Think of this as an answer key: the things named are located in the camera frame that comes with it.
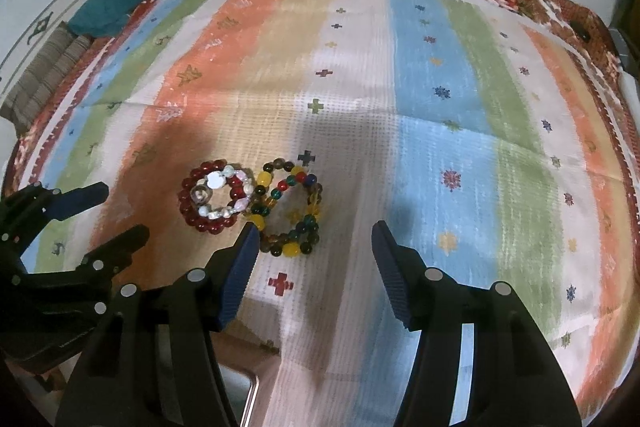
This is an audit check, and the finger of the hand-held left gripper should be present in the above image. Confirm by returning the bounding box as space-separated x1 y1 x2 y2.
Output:
0 181 110 254
19 224 151 324

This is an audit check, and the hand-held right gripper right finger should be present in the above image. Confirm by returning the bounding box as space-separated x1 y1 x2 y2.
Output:
371 220 584 427

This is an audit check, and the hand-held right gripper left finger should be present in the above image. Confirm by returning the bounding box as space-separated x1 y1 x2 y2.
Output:
55 223 261 427

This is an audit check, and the multicoloured glass bead bracelet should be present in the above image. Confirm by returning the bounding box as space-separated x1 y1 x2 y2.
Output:
249 160 324 219
244 202 322 259

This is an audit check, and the red bead bracelet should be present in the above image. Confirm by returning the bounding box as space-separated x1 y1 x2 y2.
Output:
179 160 241 236

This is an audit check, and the white pearl bracelet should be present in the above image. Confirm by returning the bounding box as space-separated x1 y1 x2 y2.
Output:
190 164 256 221

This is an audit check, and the metal tray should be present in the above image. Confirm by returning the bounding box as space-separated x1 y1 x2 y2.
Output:
214 337 262 427

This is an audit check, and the brown striped cushion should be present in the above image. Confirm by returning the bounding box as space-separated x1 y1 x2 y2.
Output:
0 24 94 128

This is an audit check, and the striped pastel blanket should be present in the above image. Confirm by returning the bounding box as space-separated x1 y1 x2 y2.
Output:
15 0 637 427

